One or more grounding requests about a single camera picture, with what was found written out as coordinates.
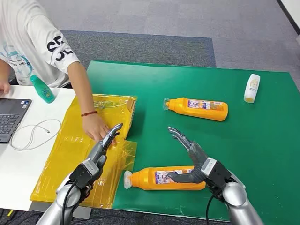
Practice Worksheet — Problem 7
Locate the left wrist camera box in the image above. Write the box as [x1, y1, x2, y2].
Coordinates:
[69, 158, 100, 189]

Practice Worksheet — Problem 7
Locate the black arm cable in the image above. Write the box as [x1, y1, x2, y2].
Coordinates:
[60, 180, 79, 225]
[206, 191, 219, 225]

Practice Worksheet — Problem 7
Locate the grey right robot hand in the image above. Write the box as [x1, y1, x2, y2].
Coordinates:
[167, 126, 209, 184]

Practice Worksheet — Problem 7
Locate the green table mat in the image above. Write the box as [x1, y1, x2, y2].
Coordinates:
[87, 60, 300, 225]

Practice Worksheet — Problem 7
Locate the grey metal plate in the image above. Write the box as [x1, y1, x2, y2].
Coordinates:
[29, 201, 92, 220]

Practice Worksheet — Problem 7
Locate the person's left hand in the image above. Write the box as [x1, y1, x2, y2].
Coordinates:
[81, 112, 117, 147]

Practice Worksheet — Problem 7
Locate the person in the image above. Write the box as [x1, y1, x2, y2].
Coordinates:
[0, 0, 117, 147]

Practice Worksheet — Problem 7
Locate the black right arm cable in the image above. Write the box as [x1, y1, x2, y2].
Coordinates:
[206, 191, 219, 225]

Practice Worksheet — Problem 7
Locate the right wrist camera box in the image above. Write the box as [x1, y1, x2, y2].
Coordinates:
[201, 157, 232, 190]

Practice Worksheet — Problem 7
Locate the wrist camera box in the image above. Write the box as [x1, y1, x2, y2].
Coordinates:
[201, 157, 232, 190]
[69, 158, 100, 189]

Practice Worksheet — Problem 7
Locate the orange bottle with clear cap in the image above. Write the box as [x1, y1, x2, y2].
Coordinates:
[163, 97, 228, 122]
[124, 166, 207, 191]

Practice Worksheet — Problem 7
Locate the teal plastic bottle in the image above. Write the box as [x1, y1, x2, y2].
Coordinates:
[29, 74, 56, 104]

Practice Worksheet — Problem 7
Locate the grey laptop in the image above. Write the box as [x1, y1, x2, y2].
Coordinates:
[0, 98, 32, 143]

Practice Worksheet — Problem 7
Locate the person's right hand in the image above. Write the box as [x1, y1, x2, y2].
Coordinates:
[0, 81, 11, 95]

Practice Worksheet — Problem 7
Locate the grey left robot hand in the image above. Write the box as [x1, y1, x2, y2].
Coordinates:
[87, 123, 123, 179]

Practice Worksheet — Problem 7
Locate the red bracelet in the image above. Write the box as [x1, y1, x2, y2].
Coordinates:
[81, 110, 98, 118]

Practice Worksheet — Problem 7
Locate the white cable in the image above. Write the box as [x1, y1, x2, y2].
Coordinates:
[9, 119, 62, 152]

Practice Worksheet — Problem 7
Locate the yellow plastic sheet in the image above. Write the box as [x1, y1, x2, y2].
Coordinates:
[29, 94, 138, 209]

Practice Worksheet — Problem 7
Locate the small white bottle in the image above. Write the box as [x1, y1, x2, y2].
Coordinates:
[243, 74, 261, 104]

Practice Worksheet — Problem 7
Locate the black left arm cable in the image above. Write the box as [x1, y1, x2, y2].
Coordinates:
[60, 180, 79, 225]

